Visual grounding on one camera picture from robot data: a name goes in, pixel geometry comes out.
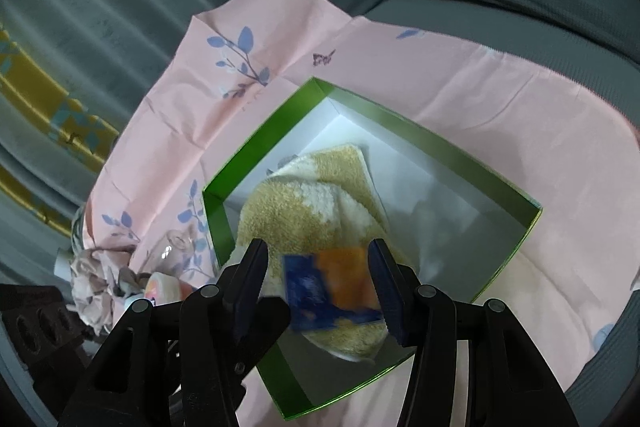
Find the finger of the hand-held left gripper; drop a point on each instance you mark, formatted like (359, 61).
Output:
(265, 322)

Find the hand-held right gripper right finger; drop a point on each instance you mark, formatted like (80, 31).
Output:
(387, 292)

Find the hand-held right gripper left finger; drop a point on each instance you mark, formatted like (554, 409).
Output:
(252, 287)

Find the blue and orange tissue pack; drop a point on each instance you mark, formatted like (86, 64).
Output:
(330, 287)

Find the yellow and white fleece towel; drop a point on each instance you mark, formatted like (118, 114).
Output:
(300, 212)

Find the green cardboard box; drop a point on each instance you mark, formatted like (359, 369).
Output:
(440, 192)

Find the white cylinder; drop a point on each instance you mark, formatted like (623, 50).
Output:
(61, 263)

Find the beige crumpled cloth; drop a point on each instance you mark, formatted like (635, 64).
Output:
(95, 277)

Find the pink printed bed sheet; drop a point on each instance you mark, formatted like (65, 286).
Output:
(400, 57)

